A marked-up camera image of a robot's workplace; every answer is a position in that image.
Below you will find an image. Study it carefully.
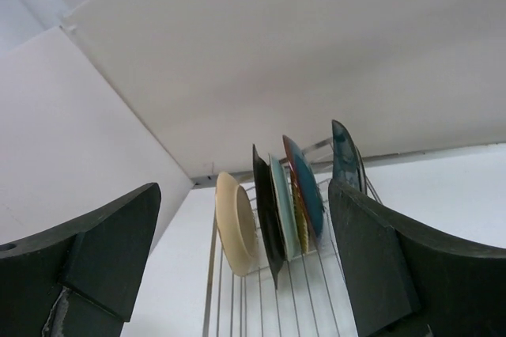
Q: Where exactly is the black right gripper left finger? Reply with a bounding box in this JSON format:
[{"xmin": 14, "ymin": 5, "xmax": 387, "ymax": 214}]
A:
[{"xmin": 1, "ymin": 183, "xmax": 161, "ymax": 321}]

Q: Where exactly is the dark teal round plate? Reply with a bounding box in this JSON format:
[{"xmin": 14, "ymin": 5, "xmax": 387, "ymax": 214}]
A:
[{"xmin": 282, "ymin": 134, "xmax": 324, "ymax": 241}]

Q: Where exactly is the brown square plate black rim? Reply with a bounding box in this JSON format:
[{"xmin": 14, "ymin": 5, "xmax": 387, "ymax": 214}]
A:
[{"xmin": 252, "ymin": 145, "xmax": 285, "ymax": 290}]

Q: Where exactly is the light blue flower plate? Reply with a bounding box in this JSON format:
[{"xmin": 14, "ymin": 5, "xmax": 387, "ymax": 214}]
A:
[{"xmin": 269, "ymin": 153, "xmax": 300, "ymax": 261}]

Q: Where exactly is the beige plate with orange leaves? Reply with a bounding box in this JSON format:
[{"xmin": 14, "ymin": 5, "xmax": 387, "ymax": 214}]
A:
[{"xmin": 215, "ymin": 172, "xmax": 259, "ymax": 277}]

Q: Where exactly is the dark teal square plate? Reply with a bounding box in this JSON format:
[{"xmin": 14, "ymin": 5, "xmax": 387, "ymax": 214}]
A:
[{"xmin": 331, "ymin": 119, "xmax": 367, "ymax": 194}]

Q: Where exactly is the woven bamboo round plate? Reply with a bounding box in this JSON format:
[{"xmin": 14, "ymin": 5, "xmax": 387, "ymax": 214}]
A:
[{"xmin": 293, "ymin": 191, "xmax": 309, "ymax": 254}]

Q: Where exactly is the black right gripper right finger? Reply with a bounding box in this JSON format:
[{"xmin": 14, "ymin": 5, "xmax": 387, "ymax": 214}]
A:
[{"xmin": 328, "ymin": 179, "xmax": 505, "ymax": 336}]

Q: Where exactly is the metal wire dish rack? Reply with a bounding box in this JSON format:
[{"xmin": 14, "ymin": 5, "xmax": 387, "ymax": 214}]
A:
[{"xmin": 202, "ymin": 137, "xmax": 383, "ymax": 337}]

